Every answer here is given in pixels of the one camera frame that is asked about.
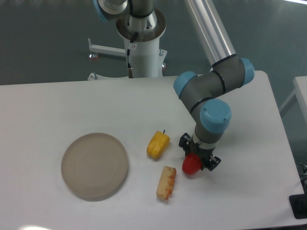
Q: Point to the beige round plate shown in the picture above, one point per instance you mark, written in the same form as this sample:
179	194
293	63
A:
95	166

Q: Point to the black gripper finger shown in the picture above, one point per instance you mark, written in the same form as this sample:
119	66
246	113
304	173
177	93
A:
184	143
210	163

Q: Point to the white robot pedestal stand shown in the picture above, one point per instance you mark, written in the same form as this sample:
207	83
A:
141	36

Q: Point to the red toy pepper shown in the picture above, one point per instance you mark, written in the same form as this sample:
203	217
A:
191	164

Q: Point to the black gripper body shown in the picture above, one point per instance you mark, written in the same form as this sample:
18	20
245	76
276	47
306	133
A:
200	152

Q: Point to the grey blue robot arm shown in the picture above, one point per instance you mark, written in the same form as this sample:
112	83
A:
200	94

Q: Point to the white side table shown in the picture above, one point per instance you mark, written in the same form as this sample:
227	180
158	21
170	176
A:
300	84

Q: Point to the toy bread slice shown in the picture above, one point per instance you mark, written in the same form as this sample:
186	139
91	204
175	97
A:
166	183

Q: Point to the black device at edge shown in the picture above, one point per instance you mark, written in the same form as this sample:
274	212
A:
299	205

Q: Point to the yellow toy pepper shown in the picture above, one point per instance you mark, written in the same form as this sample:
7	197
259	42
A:
157	145

